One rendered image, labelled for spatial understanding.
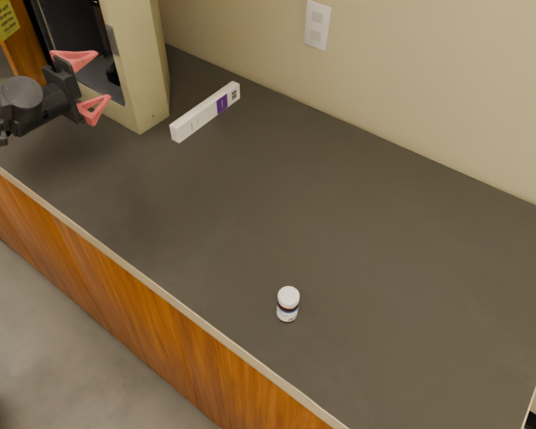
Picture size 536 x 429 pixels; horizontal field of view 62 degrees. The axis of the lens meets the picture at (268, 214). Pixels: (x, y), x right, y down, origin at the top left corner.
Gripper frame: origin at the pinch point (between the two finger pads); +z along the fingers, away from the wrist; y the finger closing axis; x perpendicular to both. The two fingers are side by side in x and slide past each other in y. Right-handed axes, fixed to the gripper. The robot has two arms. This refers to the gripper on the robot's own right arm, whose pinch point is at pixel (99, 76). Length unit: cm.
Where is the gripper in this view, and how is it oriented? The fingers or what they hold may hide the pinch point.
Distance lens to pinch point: 98.4
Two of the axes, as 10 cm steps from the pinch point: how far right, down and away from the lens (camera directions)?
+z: 6.1, -5.9, 5.3
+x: -7.9, -4.6, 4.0
